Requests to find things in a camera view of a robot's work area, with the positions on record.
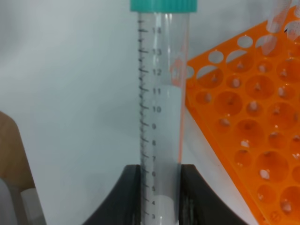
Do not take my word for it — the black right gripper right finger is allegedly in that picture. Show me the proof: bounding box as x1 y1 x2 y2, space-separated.
179 164 246 225

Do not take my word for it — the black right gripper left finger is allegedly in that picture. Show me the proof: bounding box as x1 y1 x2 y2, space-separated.
84 165 141 225

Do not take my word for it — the test tube with green cap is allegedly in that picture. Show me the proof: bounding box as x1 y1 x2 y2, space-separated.
130 0 197 225

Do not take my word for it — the orange test tube rack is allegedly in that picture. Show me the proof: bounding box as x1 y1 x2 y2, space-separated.
186 6 300 225

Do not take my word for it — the brown object at edge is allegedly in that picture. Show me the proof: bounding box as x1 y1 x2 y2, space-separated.
0 110 46 225

